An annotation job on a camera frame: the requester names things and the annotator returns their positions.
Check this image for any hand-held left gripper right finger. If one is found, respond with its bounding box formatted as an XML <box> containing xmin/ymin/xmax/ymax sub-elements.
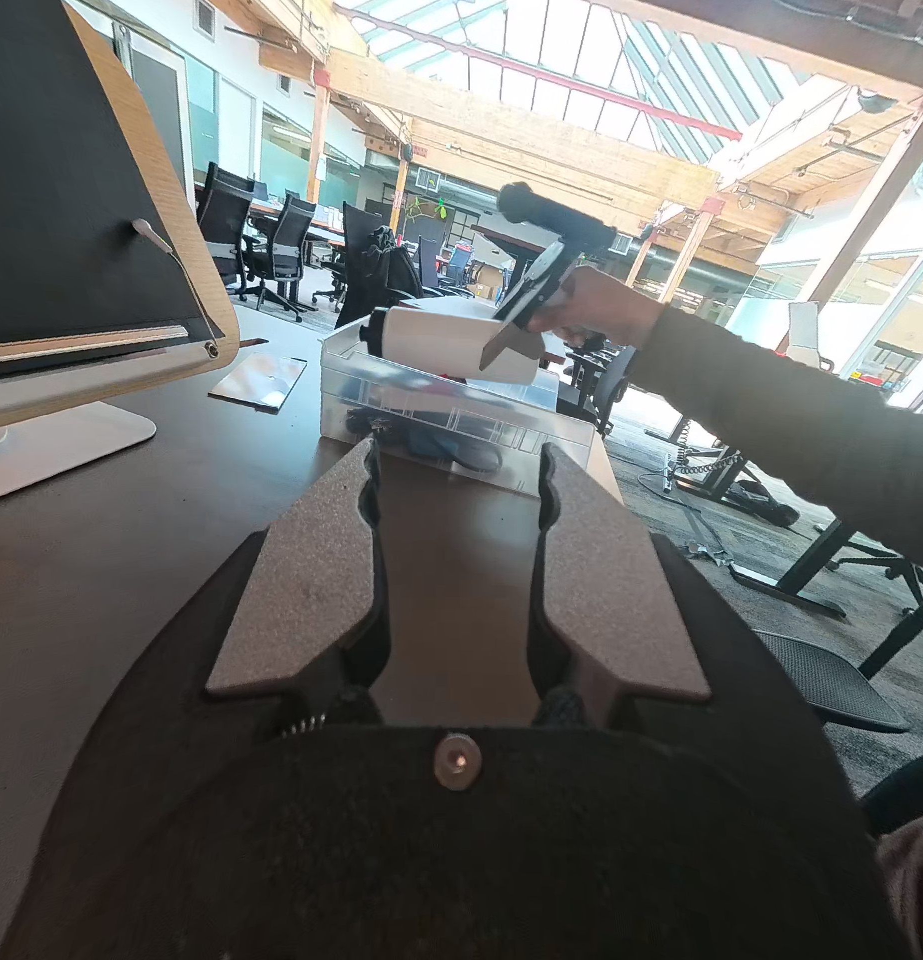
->
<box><xmin>526</xmin><ymin>441</ymin><xmax>713</xmax><ymax>706</ymax></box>

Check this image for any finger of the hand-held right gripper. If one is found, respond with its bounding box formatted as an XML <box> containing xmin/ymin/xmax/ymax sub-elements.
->
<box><xmin>478</xmin><ymin>321</ymin><xmax>547</xmax><ymax>372</ymax></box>

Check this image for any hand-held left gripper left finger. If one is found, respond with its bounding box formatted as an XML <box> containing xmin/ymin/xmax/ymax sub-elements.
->
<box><xmin>205</xmin><ymin>435</ymin><xmax>394</xmax><ymax>702</ymax></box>

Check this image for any white bottle black lid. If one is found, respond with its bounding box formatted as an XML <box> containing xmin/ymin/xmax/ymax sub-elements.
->
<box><xmin>358</xmin><ymin>303</ymin><xmax>545</xmax><ymax>385</ymax></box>

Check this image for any clear plastic bin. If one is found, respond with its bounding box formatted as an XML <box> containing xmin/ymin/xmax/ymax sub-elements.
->
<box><xmin>317</xmin><ymin>296</ymin><xmax>564</xmax><ymax>500</ymax></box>

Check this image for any person's right forearm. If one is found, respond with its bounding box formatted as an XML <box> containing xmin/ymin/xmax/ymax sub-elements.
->
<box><xmin>630</xmin><ymin>303</ymin><xmax>923</xmax><ymax>571</ymax></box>

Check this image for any person's right hand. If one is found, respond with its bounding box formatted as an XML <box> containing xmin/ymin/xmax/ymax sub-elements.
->
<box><xmin>529</xmin><ymin>266</ymin><xmax>667</xmax><ymax>351</ymax></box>

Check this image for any black office chair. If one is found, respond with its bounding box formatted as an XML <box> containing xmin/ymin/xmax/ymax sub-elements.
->
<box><xmin>197</xmin><ymin>161</ymin><xmax>257</xmax><ymax>301</ymax></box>
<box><xmin>334</xmin><ymin>201</ymin><xmax>425</xmax><ymax>331</ymax></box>
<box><xmin>244</xmin><ymin>193</ymin><xmax>318</xmax><ymax>324</ymax></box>

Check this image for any small square metal plate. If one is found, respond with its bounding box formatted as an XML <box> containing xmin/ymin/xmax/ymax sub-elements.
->
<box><xmin>208</xmin><ymin>352</ymin><xmax>309</xmax><ymax>415</ymax></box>

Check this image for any black mesh chair seat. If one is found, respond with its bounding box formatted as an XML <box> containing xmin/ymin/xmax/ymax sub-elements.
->
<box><xmin>754</xmin><ymin>630</ymin><xmax>913</xmax><ymax>736</ymax></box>

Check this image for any white monitor stand base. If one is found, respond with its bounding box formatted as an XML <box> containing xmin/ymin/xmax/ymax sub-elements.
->
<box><xmin>0</xmin><ymin>401</ymin><xmax>159</xmax><ymax>505</ymax></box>

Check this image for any black wood-edged monitor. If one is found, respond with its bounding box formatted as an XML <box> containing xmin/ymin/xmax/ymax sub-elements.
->
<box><xmin>0</xmin><ymin>0</ymin><xmax>241</xmax><ymax>432</ymax></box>

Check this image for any white security cable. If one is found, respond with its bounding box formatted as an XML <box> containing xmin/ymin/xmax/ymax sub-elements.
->
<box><xmin>130</xmin><ymin>217</ymin><xmax>221</xmax><ymax>360</ymax></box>

